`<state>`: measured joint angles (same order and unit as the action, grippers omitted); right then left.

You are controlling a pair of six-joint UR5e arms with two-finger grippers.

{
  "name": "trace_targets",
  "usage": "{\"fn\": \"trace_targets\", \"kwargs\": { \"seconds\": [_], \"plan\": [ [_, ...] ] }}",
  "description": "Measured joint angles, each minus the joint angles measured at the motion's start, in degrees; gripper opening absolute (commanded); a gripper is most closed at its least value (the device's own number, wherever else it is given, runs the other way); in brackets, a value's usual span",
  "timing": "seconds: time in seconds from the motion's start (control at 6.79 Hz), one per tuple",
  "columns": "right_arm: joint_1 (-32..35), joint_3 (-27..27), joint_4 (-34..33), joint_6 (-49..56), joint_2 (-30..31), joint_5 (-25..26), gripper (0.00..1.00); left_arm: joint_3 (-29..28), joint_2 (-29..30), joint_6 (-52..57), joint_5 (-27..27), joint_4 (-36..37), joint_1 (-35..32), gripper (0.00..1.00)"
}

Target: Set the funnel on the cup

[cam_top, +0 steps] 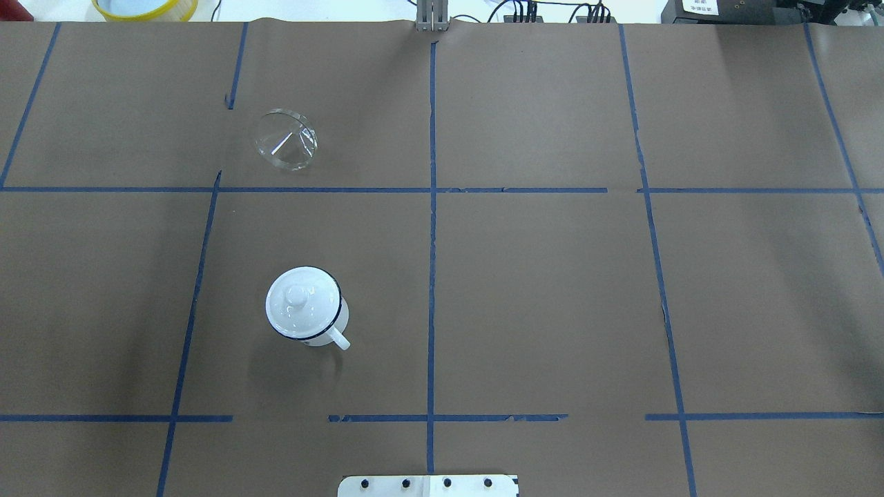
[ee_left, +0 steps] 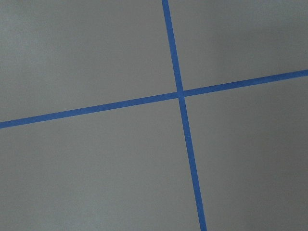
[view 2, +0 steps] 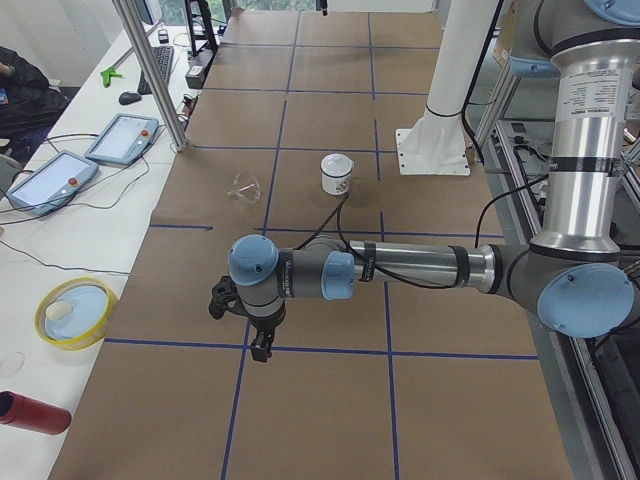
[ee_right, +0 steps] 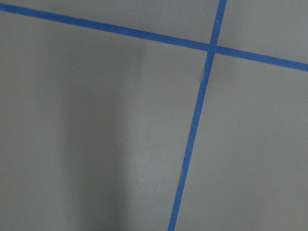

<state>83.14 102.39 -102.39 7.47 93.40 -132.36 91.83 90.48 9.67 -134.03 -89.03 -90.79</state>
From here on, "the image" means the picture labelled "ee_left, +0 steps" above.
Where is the blue tape line crosswise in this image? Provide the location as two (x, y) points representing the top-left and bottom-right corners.
(0, 70), (308, 129)

